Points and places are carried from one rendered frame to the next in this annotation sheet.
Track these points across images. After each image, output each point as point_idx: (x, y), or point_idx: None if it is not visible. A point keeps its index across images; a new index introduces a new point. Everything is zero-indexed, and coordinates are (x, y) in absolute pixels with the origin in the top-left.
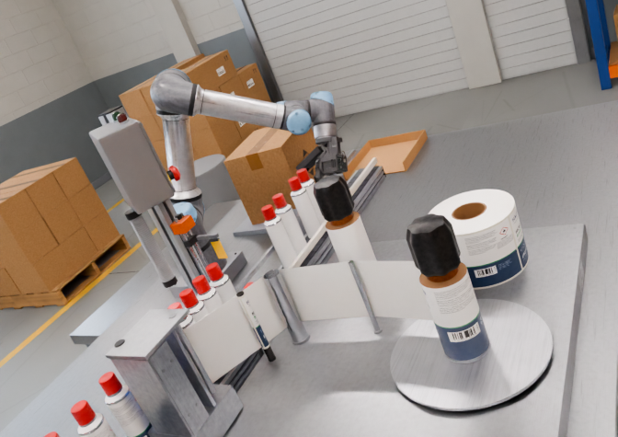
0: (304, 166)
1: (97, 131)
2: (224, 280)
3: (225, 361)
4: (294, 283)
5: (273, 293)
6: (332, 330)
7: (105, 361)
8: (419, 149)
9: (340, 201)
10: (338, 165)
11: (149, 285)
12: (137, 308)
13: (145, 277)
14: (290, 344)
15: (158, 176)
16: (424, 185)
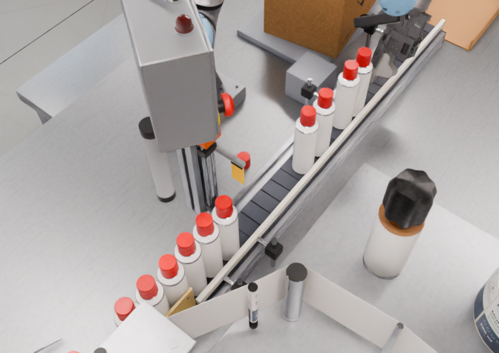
0: (366, 24)
1: (137, 8)
2: (232, 220)
3: (206, 328)
4: (316, 284)
5: (289, 288)
6: (329, 321)
7: (56, 170)
8: (495, 17)
9: (417, 215)
10: (409, 52)
11: (121, 59)
12: (102, 95)
13: (118, 39)
14: (277, 312)
15: (206, 118)
16: (483, 96)
